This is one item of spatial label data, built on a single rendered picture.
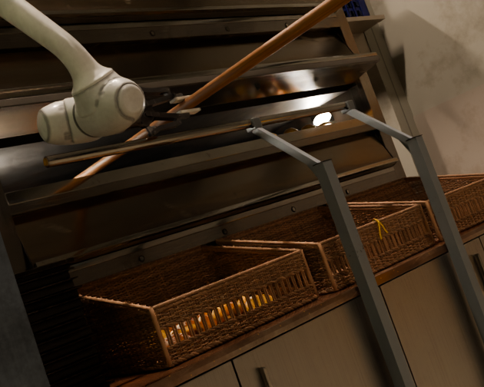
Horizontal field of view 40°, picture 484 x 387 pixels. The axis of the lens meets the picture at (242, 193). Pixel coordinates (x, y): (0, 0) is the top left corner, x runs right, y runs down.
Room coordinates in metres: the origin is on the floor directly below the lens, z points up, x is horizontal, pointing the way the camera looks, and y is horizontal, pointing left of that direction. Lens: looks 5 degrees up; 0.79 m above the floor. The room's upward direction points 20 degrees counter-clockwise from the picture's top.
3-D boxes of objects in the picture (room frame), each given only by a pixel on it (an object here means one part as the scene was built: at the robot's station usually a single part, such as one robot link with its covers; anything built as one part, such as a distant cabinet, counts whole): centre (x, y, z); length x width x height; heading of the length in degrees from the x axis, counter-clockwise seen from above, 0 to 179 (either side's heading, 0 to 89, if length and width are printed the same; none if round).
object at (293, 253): (1.96, 0.25, 0.72); 0.56 x 0.49 x 0.28; 131
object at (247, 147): (2.53, -0.01, 1.16); 1.80 x 0.06 x 0.04; 131
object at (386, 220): (2.33, -0.22, 0.72); 0.56 x 0.49 x 0.28; 131
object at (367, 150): (2.52, -0.02, 1.02); 1.79 x 0.11 x 0.19; 131
